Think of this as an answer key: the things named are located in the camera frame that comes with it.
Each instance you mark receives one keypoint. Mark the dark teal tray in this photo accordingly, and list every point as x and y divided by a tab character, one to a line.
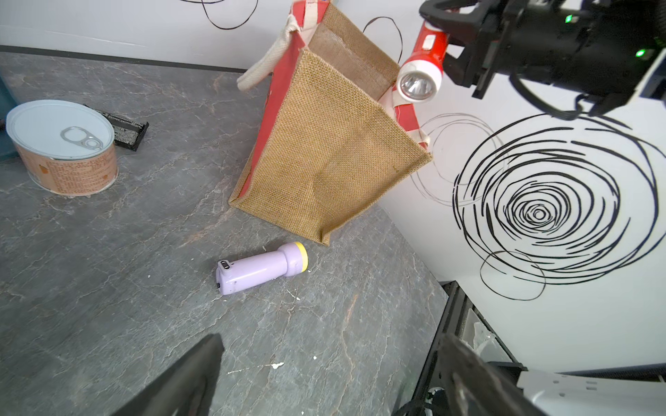
8	102

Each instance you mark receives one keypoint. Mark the purple flashlight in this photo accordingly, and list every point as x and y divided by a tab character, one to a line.
288	260

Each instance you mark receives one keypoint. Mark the brown jute tote bag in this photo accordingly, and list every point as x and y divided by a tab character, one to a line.
335	136

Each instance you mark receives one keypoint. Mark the red white flashlight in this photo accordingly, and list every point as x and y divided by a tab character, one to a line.
420	78

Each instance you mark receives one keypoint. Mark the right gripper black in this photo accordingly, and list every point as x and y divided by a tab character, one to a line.
555	59

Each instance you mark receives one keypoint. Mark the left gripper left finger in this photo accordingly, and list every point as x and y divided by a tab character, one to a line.
186	388

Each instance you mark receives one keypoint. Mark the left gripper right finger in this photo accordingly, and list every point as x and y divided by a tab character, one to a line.
475	388

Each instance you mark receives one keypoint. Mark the small orange can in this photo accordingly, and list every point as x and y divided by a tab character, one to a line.
67	148

